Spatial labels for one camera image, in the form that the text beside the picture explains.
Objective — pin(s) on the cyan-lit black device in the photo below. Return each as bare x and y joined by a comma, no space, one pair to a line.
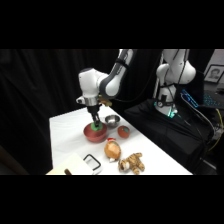
190,98

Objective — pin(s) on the green triangle block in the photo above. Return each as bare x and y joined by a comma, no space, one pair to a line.
97,127

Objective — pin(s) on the cyan-lit keyboard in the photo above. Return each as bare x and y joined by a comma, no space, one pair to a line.
213,100

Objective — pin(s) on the yellowish wrist camera box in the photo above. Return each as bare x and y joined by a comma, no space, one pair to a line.
104,101

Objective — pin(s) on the small brown knob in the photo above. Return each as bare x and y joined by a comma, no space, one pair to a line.
68,172

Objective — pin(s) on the small steel bowl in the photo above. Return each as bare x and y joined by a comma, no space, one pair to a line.
112,120

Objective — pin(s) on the black covered robot stand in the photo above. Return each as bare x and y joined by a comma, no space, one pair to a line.
166,136

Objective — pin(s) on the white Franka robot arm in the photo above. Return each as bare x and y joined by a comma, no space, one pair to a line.
90,83

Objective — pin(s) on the small red-brown toy fruit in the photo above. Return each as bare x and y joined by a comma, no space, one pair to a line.
123,131

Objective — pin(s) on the framed portrait picture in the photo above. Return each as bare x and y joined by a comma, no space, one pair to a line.
214,73

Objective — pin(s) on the pale wooden box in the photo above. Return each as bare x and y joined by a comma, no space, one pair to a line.
71,165

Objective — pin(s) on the pink bowl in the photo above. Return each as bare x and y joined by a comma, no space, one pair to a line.
96,136

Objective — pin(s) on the striped tiger plush toy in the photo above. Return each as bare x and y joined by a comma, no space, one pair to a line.
131,163

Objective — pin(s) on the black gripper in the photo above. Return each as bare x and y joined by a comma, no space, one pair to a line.
93,110

